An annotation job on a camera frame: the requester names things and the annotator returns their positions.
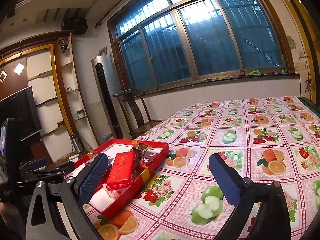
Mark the long red snack pack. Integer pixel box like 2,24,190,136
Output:
106,151,136,190

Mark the brown gold snack packet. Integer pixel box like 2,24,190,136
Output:
130,142,152,158

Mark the pink white snack packet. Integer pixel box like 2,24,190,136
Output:
103,184,128,199

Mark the red flower snack packet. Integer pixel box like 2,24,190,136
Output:
135,153,158,173

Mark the red gift box tray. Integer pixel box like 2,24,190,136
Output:
72,139,169,220

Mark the steel thermos flask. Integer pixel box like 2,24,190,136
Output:
70,134,84,154

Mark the black television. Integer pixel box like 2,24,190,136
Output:
1,86,42,141

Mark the floral fruit pattern tablecloth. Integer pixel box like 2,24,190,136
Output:
84,96,319,239

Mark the wooden shelf cabinet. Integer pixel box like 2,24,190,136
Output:
1,31,96,163

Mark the dark wooden chair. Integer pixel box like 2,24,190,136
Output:
112,87,163,139

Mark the silver tower air conditioner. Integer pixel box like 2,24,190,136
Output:
91,55,124,139

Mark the wooden framed window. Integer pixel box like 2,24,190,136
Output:
107,0,295,92

